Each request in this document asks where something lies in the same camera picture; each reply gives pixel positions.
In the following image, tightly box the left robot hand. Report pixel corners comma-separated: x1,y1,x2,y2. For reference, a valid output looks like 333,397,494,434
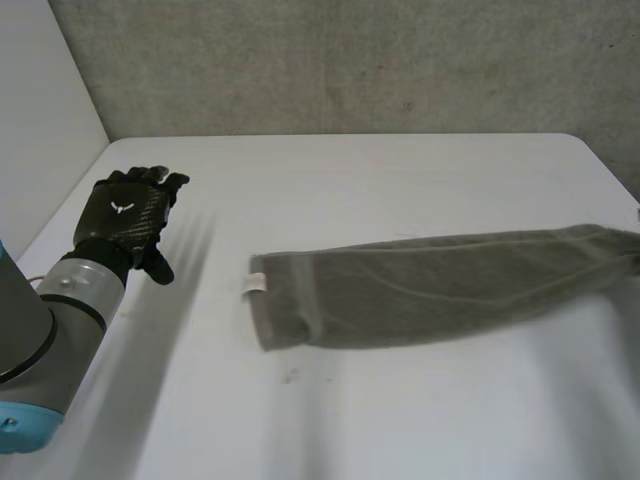
73,165,192,286

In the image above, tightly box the grey towel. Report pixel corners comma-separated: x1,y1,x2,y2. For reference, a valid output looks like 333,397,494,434
243,224,640,354

